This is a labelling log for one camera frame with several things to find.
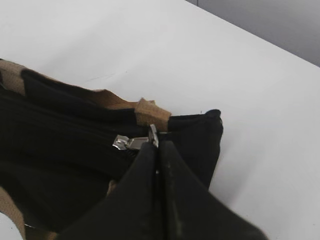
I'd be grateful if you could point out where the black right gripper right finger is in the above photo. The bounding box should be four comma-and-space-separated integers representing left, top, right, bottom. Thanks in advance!
158, 141, 267, 240

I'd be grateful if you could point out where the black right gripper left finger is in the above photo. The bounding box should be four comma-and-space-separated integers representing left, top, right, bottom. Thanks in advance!
58, 142, 157, 240

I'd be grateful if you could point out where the metal zipper pull with ring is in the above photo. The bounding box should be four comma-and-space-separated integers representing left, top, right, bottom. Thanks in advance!
112, 124, 159, 151

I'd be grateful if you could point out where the black canvas tote bag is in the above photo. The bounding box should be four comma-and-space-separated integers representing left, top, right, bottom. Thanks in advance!
0, 82, 223, 232

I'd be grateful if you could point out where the tan front bag handle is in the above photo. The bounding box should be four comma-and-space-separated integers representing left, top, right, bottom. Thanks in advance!
0, 179, 118, 240

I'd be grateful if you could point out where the tan bag handle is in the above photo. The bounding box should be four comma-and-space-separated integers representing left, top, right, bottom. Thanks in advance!
0, 179, 118, 240
0, 59, 171, 132

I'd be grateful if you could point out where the tan rear bag handle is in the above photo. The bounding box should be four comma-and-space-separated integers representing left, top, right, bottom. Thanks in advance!
0, 59, 171, 132

